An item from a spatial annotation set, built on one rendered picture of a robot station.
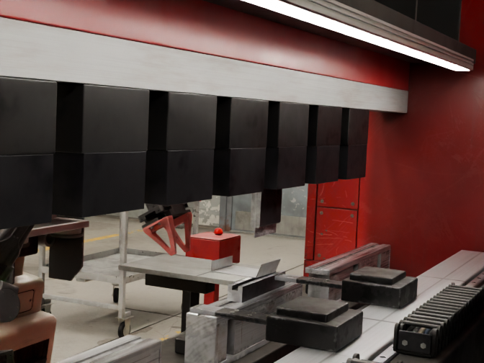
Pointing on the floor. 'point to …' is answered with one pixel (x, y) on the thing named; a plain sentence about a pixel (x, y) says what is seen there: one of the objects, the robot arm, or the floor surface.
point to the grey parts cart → (109, 272)
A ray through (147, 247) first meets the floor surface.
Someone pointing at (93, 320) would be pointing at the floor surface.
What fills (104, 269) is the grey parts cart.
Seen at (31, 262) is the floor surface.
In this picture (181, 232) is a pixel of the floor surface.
